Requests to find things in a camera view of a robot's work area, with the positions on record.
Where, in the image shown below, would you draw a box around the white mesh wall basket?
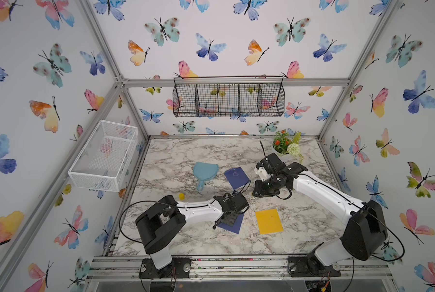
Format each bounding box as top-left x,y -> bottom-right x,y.
68,120 -> 138,192

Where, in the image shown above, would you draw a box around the artificial flowers in white pot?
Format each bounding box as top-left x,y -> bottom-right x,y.
272,129 -> 304,163

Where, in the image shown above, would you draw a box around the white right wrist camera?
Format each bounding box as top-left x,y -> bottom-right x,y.
255,167 -> 271,182

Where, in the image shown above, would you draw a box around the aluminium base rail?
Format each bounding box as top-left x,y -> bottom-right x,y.
87,255 -> 393,282

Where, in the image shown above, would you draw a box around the black wire wall basket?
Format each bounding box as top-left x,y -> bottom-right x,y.
172,75 -> 285,118

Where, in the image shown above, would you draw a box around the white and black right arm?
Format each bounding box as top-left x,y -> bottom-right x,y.
252,153 -> 389,270

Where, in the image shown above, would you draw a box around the teal plastic scoop dish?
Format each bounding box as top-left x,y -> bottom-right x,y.
193,162 -> 219,192

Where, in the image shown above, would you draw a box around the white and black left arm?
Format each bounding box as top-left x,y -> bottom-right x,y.
135,191 -> 250,270

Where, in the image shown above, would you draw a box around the yellow envelope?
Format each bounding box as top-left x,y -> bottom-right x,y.
255,209 -> 283,234

